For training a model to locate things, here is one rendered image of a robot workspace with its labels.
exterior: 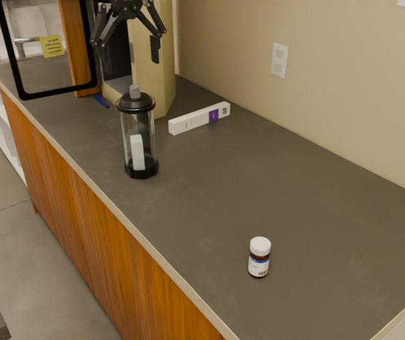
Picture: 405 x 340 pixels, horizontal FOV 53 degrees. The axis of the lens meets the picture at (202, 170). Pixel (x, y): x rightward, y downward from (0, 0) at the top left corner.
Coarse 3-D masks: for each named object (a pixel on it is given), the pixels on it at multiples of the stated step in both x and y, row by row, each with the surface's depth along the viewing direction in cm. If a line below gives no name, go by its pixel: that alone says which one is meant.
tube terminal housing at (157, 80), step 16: (160, 0) 135; (160, 16) 136; (128, 32) 135; (144, 32) 136; (144, 48) 138; (160, 48) 142; (144, 64) 141; (160, 64) 145; (144, 80) 144; (160, 80) 148; (112, 96) 164; (160, 96) 151; (160, 112) 154
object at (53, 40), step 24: (24, 0) 140; (48, 0) 143; (72, 0) 147; (24, 24) 143; (48, 24) 147; (72, 24) 151; (24, 48) 147; (48, 48) 151; (72, 48) 155; (24, 72) 151; (48, 72) 155; (72, 72) 160
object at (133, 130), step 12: (120, 108) 109; (144, 108) 108; (132, 120) 110; (144, 120) 111; (132, 132) 112; (144, 132) 113; (132, 144) 114; (144, 144) 115; (132, 156) 117; (144, 156) 117; (156, 156) 122; (132, 168) 119; (144, 168) 119
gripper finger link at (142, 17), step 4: (132, 8) 98; (136, 8) 98; (136, 12) 99; (140, 12) 100; (140, 16) 100; (144, 16) 101; (140, 20) 103; (144, 20) 102; (148, 20) 102; (144, 24) 104; (148, 24) 103; (152, 24) 103; (148, 28) 105; (152, 28) 104; (156, 28) 105; (152, 32) 107; (156, 32) 105; (160, 36) 106
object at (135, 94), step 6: (132, 90) 109; (138, 90) 110; (126, 96) 111; (132, 96) 110; (138, 96) 110; (144, 96) 111; (150, 96) 113; (120, 102) 110; (126, 102) 109; (132, 102) 108; (138, 102) 109; (144, 102) 109; (150, 102) 111; (132, 108) 108
